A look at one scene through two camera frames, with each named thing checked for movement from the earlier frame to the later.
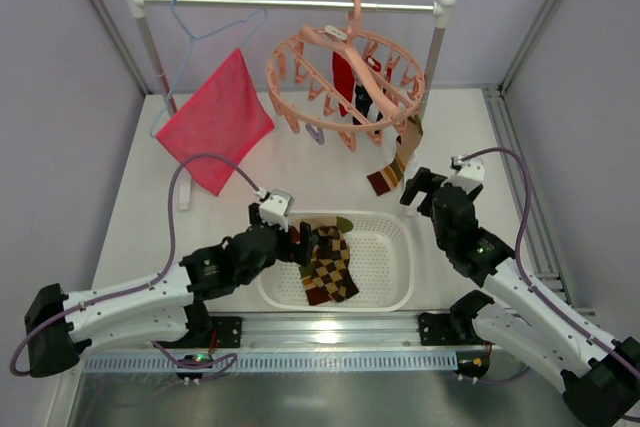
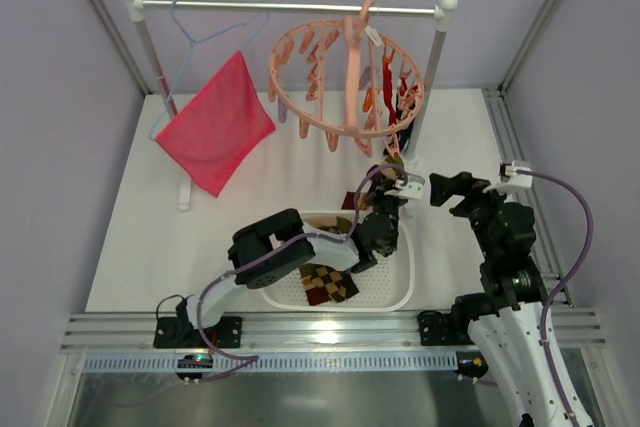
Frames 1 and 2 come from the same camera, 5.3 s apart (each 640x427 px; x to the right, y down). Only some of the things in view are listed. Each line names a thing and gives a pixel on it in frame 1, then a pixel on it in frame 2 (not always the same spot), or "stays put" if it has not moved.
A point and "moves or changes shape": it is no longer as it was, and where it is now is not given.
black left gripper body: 281,239 to 382,192
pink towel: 226,117 stays put
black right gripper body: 435,192 to 470,194
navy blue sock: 362,103 to 402,133
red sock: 344,79 to 388,91
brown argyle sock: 328,277 stays put
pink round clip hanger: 345,82 moves or changes shape
